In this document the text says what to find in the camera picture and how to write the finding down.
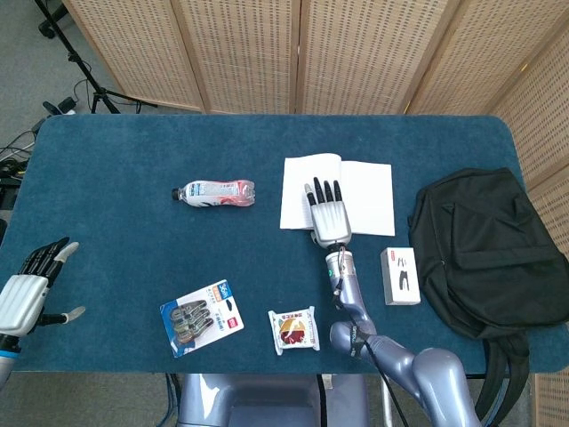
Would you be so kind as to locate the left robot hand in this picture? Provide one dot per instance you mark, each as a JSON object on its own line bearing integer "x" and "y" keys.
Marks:
{"x": 26, "y": 293}

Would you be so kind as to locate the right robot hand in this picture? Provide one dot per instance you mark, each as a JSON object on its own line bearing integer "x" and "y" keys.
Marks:
{"x": 329, "y": 213}

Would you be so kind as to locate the white book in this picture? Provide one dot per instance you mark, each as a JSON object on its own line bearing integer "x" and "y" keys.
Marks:
{"x": 355, "y": 195}

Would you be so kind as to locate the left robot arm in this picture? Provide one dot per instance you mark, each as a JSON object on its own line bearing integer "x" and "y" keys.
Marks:
{"x": 4, "y": 360}

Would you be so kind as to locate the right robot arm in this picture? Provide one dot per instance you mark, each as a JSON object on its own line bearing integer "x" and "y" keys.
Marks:
{"x": 378, "y": 342}

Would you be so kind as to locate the small white product box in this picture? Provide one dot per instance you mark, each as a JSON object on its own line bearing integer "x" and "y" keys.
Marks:
{"x": 400, "y": 276}

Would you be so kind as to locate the plastic drink bottle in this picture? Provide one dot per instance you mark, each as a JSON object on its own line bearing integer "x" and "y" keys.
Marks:
{"x": 218, "y": 193}

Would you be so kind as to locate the blue table mat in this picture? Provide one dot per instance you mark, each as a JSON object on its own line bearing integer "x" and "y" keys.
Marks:
{"x": 133, "y": 249}

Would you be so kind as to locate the white snack packet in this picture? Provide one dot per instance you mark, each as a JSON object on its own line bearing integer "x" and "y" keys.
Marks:
{"x": 293, "y": 331}

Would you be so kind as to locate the black backpack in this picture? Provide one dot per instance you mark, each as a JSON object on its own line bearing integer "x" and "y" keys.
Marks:
{"x": 480, "y": 249}

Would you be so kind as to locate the wooden folding screen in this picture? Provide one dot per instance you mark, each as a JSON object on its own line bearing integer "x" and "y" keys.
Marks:
{"x": 338, "y": 53}

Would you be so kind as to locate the blue carded clip pack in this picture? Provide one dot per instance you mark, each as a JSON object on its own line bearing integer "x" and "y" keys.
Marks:
{"x": 201, "y": 318}

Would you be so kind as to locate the black power adapter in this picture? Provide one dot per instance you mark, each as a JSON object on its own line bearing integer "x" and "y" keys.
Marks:
{"x": 66, "y": 105}

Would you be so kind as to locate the robot torso base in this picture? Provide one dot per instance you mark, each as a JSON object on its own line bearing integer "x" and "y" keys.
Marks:
{"x": 266, "y": 400}

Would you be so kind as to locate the black tripod stand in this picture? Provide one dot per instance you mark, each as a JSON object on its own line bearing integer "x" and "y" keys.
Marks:
{"x": 75, "y": 58}

